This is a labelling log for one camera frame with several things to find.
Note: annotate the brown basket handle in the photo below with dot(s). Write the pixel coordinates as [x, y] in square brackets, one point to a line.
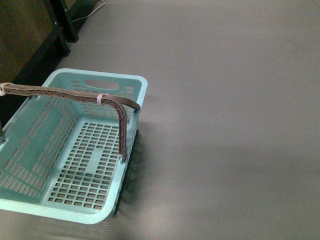
[115, 102]

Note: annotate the light blue plastic basket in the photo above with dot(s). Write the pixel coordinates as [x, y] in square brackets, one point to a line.
[59, 158]

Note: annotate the white zip tie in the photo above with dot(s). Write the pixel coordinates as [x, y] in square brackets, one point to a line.
[99, 98]

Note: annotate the black shelf leg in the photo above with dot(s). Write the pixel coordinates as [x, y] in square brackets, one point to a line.
[63, 26]

